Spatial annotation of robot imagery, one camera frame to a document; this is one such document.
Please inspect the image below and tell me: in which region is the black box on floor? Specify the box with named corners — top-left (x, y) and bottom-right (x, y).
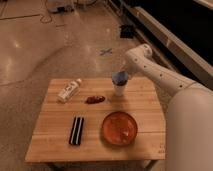
top-left (120, 25), bottom-right (134, 38)

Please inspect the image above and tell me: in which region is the white gripper blue band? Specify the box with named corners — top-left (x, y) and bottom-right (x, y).
top-left (112, 71), bottom-right (128, 96)

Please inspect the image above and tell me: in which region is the grey floor cable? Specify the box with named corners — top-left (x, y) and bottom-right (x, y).
top-left (39, 0), bottom-right (78, 25)

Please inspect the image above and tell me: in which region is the wooden table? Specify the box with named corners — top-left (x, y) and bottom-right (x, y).
top-left (25, 77), bottom-right (165, 163)

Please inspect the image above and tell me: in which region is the long grey bench rail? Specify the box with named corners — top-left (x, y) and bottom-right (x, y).
top-left (105, 0), bottom-right (213, 80)

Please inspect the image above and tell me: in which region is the dark red food item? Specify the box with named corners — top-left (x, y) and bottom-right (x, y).
top-left (85, 96), bottom-right (105, 104)

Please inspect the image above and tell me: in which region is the white plastic bottle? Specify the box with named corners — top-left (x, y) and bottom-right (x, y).
top-left (57, 79), bottom-right (82, 103)

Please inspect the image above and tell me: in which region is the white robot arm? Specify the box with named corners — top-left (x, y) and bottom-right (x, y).
top-left (112, 44), bottom-right (213, 171)

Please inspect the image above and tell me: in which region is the orange ceramic bowl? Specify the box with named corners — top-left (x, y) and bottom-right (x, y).
top-left (101, 111), bottom-right (138, 146)

